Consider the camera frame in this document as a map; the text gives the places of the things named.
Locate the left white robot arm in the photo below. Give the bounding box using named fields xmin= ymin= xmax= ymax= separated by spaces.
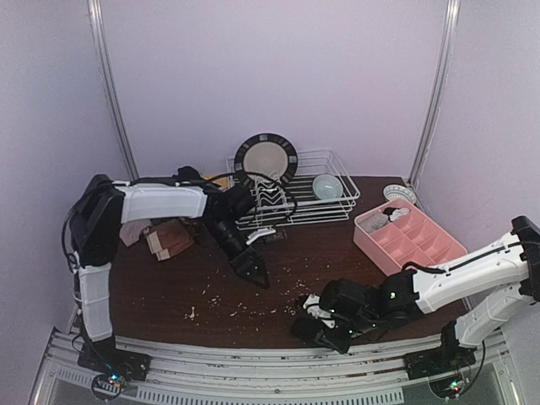
xmin=62 ymin=175 xmax=270 ymax=343

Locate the pink divided organizer box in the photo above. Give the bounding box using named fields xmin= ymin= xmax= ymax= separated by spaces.
xmin=353 ymin=199 xmax=467 ymax=276

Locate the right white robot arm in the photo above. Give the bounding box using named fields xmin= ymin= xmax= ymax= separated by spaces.
xmin=291 ymin=216 xmax=539 ymax=354

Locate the black and white rolled underwear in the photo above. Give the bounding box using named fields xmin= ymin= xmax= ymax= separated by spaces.
xmin=382 ymin=207 xmax=410 ymax=223

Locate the light blue ceramic bowl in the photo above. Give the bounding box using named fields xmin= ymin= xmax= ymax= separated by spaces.
xmin=312 ymin=174 xmax=343 ymax=200

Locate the left aluminium frame post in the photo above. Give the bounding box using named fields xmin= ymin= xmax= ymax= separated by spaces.
xmin=87 ymin=0 xmax=139 ymax=180

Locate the black cloth on plate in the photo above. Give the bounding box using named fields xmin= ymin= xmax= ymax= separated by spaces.
xmin=173 ymin=165 xmax=203 ymax=182

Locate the white wire dish rack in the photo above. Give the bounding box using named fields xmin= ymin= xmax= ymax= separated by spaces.
xmin=237 ymin=150 xmax=360 ymax=230

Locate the dark rimmed beige plate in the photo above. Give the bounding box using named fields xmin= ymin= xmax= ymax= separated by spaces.
xmin=233 ymin=133 xmax=299 ymax=186

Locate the right aluminium frame post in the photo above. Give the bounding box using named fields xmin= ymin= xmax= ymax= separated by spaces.
xmin=408 ymin=0 xmax=461 ymax=189

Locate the grey rolled underwear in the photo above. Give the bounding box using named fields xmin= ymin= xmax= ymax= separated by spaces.
xmin=359 ymin=213 xmax=390 ymax=234

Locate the blue patterned yellow bowl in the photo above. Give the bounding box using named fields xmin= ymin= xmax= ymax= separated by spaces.
xmin=383 ymin=184 xmax=417 ymax=204

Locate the beige underwear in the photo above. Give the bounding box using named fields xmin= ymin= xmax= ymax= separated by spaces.
xmin=119 ymin=219 xmax=152 ymax=247

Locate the brown underwear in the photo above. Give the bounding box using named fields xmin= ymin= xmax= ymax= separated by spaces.
xmin=145 ymin=219 xmax=195 ymax=262

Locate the aluminium frame post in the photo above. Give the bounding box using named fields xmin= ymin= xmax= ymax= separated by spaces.
xmin=87 ymin=0 xmax=139 ymax=180
xmin=408 ymin=0 xmax=461 ymax=189

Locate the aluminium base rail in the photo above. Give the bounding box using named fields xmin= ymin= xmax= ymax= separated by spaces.
xmin=29 ymin=328 xmax=526 ymax=404

